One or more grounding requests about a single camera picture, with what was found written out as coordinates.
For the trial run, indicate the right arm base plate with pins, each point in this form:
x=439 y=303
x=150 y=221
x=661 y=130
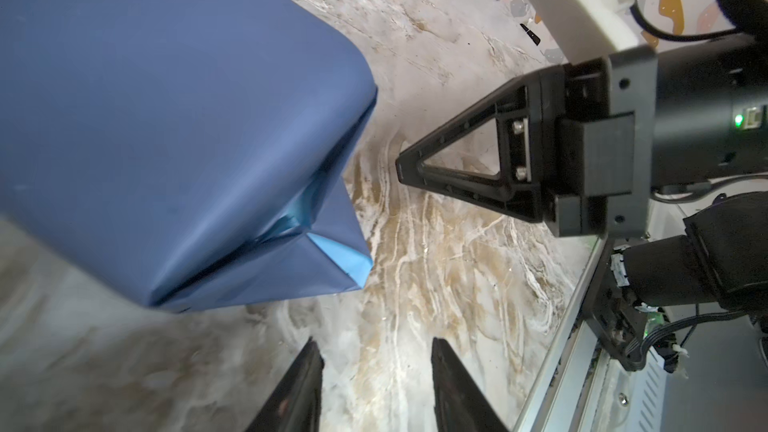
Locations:
x=620 y=283

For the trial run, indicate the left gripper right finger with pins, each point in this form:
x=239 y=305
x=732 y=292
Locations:
x=459 y=403

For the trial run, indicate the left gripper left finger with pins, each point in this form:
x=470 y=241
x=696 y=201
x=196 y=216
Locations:
x=296 y=402

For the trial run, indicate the blue wrapping paper sheet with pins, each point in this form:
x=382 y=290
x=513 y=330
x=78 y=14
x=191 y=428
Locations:
x=188 y=154

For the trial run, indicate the aluminium mounting rail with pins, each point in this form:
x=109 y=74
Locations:
x=579 y=387

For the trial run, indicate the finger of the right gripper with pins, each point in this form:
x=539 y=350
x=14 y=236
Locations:
x=499 y=153

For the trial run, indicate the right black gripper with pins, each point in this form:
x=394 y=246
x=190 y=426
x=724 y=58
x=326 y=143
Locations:
x=639 y=124

